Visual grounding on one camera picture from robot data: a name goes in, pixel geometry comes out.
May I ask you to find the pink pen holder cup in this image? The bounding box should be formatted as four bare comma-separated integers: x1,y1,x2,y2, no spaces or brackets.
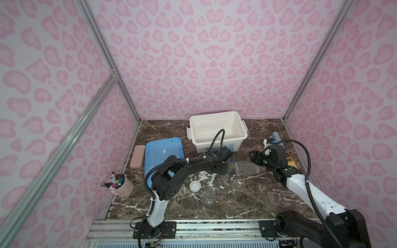
97,172,134,197

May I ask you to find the blue plastic bin lid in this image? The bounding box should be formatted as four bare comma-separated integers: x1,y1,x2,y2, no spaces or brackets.
144,137,185,176

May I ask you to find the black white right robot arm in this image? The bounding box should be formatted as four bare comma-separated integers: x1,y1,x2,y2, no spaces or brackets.
249,141,371,248

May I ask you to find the yellow calculator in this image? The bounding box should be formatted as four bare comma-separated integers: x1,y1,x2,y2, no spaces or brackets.
286,157,298,169

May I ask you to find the pink pencil case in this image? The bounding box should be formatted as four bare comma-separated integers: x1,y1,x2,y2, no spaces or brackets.
130,145,145,169

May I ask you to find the clear test tube rack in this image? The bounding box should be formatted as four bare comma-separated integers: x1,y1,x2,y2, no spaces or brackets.
234,162,260,177

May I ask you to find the clear glass beaker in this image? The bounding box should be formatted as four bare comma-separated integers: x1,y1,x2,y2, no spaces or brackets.
201,190,217,206

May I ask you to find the blue capped test tube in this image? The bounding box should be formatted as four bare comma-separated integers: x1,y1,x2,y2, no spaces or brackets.
223,160,235,184

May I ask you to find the white ceramic mortar bowl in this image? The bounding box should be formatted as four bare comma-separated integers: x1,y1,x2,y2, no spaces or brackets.
189,181,202,193

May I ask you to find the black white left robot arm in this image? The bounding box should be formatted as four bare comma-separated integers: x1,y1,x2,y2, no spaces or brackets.
137,129,232,240

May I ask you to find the white plastic storage bin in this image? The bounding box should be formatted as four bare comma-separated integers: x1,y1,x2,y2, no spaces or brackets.
187,111,248,153

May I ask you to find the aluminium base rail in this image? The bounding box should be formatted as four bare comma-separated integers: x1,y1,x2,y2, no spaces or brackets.
83,218,329,248

